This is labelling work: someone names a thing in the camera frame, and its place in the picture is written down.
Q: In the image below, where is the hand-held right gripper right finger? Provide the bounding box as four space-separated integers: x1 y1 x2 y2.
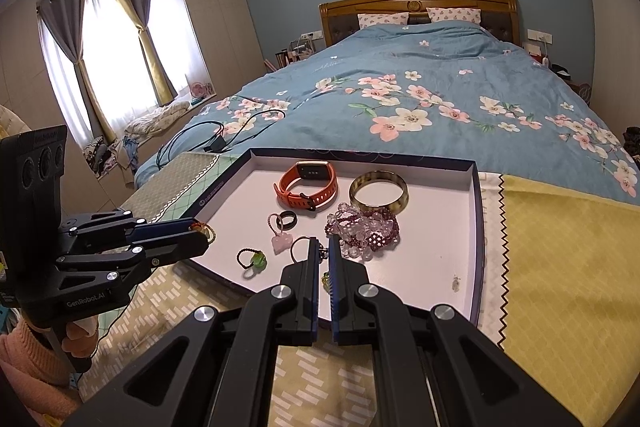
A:
327 234 583 427

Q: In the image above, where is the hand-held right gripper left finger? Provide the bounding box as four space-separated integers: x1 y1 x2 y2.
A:
62 236 321 427

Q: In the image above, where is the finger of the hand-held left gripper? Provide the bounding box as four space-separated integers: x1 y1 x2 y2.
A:
56 234 210 282
60 208 207 245

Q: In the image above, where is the clear pink bead bracelet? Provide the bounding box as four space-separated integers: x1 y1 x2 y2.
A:
327 202 398 263

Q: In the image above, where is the pink heart charm ring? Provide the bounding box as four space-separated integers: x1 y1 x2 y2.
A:
267 213 293 254

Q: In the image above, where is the green bead ring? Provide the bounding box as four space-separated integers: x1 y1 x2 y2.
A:
236 248 268 279

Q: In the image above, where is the purple woven bead bracelet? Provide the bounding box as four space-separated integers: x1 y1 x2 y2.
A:
325 206 401 253

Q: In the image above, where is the dark blue shallow box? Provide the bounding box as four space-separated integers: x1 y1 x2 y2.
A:
187 148 488 327

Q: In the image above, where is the person's left hand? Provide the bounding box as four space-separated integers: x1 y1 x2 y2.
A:
60 317 100 360

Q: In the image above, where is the cream quilted cloth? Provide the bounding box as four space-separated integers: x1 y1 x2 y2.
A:
0 104 33 140

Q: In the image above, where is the orange smart watch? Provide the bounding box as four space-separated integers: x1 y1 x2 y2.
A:
274 160 339 211

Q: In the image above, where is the pile of mixed clothes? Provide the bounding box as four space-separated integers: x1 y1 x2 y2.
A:
82 134 143 178

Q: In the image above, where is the tortoiseshell bangle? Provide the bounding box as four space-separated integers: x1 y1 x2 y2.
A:
348 171 409 214

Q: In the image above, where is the crumpled white bedding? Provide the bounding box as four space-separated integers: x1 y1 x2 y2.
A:
122 101 191 138

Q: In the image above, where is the grey and gold curtain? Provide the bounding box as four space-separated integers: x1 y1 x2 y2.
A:
102 0 178 108
37 0 118 148

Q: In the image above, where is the white sheer window curtain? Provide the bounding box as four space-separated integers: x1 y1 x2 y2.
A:
42 0 193 142

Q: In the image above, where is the blue floral duvet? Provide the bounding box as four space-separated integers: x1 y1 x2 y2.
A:
134 21 640 208

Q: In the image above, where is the white dotted pillow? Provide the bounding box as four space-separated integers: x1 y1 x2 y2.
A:
358 12 410 29
426 7 482 25

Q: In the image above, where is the bedside table with items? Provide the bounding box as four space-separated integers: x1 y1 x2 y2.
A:
522 41 593 102

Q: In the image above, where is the pile of dark clothes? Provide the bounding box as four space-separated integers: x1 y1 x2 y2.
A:
622 126 640 158

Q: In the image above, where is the black cable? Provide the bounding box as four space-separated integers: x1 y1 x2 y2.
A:
155 96 288 170

